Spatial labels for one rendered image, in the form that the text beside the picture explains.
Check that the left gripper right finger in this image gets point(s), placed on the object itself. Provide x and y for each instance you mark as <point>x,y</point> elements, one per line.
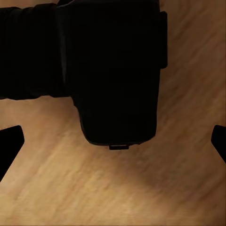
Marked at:
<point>218,139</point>

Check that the digital camera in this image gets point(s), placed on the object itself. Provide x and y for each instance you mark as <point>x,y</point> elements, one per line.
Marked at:
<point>106,54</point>

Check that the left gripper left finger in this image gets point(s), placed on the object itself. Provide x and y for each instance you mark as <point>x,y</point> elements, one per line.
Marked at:
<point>11,141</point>

